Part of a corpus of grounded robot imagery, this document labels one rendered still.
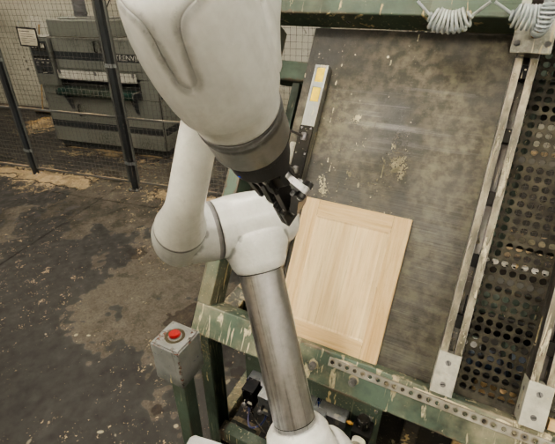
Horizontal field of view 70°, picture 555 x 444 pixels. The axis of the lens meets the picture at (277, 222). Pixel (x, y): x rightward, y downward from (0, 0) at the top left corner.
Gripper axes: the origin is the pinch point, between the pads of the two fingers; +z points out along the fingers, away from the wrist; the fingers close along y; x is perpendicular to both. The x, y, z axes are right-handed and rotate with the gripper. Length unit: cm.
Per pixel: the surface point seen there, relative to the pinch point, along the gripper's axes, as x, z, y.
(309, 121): -47, 61, 37
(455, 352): -6, 73, -40
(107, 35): -104, 184, 321
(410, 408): 15, 83, -38
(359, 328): 3, 82, -13
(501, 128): -65, 51, -20
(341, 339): 9, 84, -9
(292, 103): -55, 68, 51
